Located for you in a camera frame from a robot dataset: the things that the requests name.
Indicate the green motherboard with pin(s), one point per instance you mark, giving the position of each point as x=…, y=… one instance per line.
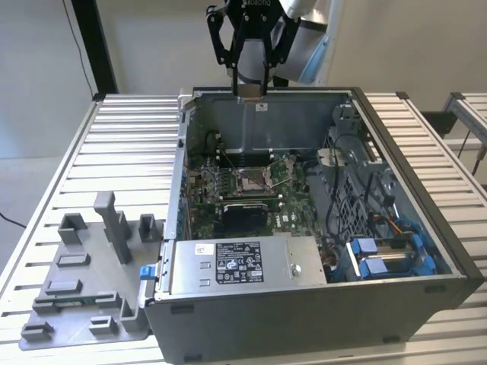
x=293, y=224

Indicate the silver power supply unit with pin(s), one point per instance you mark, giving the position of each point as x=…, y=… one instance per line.
x=274, y=266

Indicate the small case wall sticker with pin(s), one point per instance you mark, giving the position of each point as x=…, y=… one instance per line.
x=260, y=107

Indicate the black expansion slot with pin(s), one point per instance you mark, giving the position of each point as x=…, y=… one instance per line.
x=247, y=198

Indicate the white power supply sticker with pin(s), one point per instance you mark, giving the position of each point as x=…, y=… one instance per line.
x=203, y=249

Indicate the hard disk in blue carrier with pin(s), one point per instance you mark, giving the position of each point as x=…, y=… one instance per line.
x=374, y=268
x=363, y=245

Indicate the blue plastic case latch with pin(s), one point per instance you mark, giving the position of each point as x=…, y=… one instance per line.
x=147, y=273

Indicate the grey plastic parts rack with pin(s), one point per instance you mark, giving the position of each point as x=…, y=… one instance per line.
x=95, y=266

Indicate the aluminium side table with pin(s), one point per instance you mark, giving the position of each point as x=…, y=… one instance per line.
x=470, y=114

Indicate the small black graphics card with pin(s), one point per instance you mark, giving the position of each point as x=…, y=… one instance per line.
x=243, y=218

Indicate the RAM slots with white clips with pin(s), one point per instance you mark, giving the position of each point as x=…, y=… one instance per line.
x=243, y=153

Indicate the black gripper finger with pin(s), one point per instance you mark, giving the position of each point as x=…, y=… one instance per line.
x=236, y=80
x=264, y=81

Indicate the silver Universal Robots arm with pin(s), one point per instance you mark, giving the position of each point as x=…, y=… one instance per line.
x=304, y=49

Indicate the black power supply label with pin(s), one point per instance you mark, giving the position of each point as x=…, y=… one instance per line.
x=239, y=262

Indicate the silver square CPU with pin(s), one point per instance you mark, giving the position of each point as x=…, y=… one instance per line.
x=251, y=93

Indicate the black frame post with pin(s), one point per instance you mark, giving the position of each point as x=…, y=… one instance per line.
x=95, y=45

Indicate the blue grey drive cage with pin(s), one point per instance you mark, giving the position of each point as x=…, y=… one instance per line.
x=350, y=213

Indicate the thin metal locking lever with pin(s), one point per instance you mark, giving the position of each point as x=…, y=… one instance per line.
x=282, y=183

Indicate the black open PC case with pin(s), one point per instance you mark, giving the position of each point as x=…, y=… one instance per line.
x=266, y=327

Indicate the CPU socket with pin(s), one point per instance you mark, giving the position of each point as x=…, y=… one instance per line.
x=253, y=183

